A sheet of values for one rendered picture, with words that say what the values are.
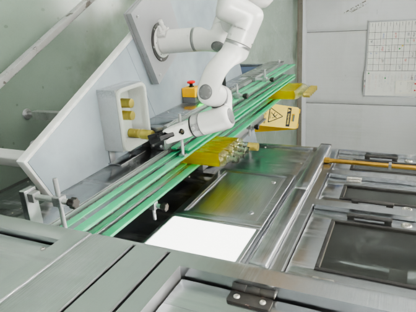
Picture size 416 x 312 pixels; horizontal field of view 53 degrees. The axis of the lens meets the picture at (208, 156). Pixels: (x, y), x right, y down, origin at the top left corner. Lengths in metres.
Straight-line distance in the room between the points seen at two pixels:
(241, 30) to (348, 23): 6.09
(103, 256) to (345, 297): 0.36
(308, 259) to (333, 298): 0.78
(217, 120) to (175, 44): 0.51
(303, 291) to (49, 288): 0.35
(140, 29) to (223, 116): 0.55
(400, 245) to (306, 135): 6.42
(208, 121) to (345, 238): 0.60
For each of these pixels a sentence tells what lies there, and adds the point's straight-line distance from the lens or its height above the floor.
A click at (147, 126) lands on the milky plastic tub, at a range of 1.61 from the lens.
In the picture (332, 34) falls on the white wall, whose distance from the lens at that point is 7.41.
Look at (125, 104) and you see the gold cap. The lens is 1.55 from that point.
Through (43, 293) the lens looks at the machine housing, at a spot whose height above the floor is 1.28.
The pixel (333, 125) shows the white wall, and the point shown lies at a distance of 7.67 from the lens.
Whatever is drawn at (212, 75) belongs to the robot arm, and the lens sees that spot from 1.27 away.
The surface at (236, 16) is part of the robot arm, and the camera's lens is 1.32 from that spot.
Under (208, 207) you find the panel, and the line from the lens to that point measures 1.57.
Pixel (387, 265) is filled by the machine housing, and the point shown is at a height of 1.71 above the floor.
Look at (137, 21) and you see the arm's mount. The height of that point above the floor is 0.79.
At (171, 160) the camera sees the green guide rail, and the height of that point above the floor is 0.94.
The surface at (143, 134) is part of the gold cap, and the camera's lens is 1.46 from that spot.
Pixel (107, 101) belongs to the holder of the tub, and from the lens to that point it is 1.48.
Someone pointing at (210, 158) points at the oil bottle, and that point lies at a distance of 1.67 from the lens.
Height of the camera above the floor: 1.71
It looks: 24 degrees down
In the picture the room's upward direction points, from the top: 95 degrees clockwise
